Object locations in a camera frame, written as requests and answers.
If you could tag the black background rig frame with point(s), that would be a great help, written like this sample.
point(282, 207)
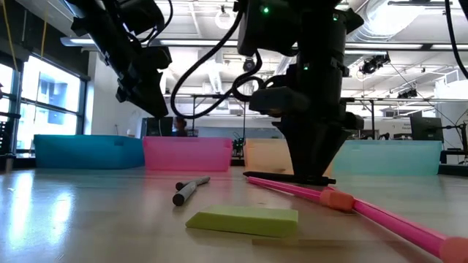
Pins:
point(373, 117)
point(194, 109)

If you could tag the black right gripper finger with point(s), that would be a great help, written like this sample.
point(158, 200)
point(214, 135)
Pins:
point(297, 149)
point(321, 149)

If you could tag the pink pencil with orange eraser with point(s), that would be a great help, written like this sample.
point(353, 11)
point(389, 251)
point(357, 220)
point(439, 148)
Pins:
point(285, 189)
point(402, 226)

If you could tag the yellow-green eraser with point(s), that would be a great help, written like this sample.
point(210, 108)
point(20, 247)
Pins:
point(241, 221)

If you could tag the small black ceiling camera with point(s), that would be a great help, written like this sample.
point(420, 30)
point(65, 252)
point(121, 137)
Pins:
point(407, 94)

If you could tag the black equipment stand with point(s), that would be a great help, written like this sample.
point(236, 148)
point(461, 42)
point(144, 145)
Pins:
point(464, 142)

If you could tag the orange plastic bin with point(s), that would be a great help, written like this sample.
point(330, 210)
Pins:
point(263, 157)

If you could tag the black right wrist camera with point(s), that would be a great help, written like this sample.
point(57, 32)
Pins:
point(278, 102)

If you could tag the black overhead light bar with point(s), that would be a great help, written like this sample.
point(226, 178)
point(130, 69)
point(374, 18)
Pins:
point(201, 42)

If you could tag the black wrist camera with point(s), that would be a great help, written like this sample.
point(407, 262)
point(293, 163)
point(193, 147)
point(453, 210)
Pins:
point(278, 102)
point(142, 16)

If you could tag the teal plastic bin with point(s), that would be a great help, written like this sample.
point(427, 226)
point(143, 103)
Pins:
point(387, 157)

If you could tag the large office window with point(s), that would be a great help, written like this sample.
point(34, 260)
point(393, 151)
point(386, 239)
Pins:
point(47, 84)

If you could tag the silver ventilation duct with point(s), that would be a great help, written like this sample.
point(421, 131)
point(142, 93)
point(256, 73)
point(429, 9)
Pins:
point(384, 14)

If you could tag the black computer monitor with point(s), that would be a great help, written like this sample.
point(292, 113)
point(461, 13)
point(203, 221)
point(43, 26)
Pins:
point(157, 126)
point(426, 128)

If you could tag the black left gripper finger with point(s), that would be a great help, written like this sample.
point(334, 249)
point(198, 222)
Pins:
point(131, 93)
point(155, 98)

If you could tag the black pen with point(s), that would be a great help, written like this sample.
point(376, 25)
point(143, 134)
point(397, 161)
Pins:
point(263, 176)

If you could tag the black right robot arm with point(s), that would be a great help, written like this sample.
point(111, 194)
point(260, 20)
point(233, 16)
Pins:
point(321, 33)

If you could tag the person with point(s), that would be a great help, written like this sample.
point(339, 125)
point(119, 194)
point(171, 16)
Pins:
point(180, 126)

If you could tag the blue plastic bin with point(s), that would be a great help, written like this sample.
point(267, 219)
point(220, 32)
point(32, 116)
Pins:
point(91, 151)

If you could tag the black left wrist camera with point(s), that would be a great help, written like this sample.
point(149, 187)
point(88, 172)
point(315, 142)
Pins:
point(142, 16)

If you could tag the black background robot arm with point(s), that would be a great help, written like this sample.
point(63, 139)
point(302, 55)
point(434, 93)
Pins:
point(239, 144)

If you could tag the black ceiling-mounted camera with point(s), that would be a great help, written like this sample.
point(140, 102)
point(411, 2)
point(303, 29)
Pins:
point(371, 65)

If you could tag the pink plastic bin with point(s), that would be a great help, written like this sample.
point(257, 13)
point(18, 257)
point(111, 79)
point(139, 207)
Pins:
point(186, 153)

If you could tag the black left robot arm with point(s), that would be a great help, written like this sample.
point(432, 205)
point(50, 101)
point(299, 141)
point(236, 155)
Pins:
point(95, 14)

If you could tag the black dome overhead camera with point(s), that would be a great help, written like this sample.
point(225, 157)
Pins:
point(249, 65)

